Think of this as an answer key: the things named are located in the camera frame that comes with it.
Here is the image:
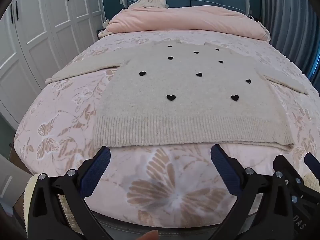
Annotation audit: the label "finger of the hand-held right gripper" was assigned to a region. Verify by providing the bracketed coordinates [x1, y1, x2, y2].
[273, 155, 304, 187]
[304, 152, 320, 173]

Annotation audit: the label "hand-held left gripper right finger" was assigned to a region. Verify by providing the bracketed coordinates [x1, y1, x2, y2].
[210, 144, 296, 240]

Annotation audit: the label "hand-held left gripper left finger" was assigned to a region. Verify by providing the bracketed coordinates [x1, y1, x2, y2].
[26, 146, 112, 240]

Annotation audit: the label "beige knit sweater black hearts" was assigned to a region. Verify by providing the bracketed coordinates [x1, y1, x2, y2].
[45, 40, 310, 152]

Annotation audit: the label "person's left hand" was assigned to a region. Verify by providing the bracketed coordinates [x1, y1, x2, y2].
[138, 229, 159, 240]

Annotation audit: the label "pink floral butterfly blanket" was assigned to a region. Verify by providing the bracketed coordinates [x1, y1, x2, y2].
[14, 30, 320, 228]

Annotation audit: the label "cream fleece jacket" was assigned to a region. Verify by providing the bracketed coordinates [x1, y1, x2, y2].
[23, 173, 39, 229]

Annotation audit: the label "white cabinet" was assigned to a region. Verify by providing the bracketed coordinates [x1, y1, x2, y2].
[0, 154, 27, 197]

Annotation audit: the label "blue curtain panel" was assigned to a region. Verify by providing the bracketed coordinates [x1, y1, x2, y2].
[307, 51, 320, 82]

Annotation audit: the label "white wardrobe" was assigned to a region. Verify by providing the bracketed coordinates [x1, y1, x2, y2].
[0, 0, 103, 133]

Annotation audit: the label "grey curtain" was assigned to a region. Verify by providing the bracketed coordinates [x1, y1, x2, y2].
[260, 0, 320, 85]

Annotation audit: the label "pink duvet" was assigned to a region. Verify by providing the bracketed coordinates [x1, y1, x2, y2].
[97, 5, 271, 42]

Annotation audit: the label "cream plush pillow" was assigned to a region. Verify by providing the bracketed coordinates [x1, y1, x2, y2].
[129, 0, 170, 9]

